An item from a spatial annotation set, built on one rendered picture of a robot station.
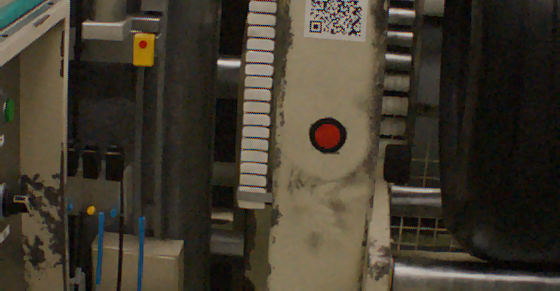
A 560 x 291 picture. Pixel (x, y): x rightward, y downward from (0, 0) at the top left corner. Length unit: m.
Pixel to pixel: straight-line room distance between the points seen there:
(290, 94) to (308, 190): 0.13
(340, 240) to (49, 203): 0.44
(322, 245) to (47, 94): 0.48
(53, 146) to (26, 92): 0.06
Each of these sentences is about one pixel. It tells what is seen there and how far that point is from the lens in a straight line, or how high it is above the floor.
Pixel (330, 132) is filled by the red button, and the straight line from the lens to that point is 1.44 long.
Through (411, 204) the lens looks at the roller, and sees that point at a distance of 1.69.
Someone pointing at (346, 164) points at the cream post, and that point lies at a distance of 1.45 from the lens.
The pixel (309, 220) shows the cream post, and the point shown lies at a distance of 1.48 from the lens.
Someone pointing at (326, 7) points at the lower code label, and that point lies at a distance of 1.40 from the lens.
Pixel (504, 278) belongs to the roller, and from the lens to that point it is 1.44.
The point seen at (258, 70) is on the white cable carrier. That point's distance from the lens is 1.44.
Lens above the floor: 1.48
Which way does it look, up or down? 17 degrees down
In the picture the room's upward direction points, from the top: 4 degrees clockwise
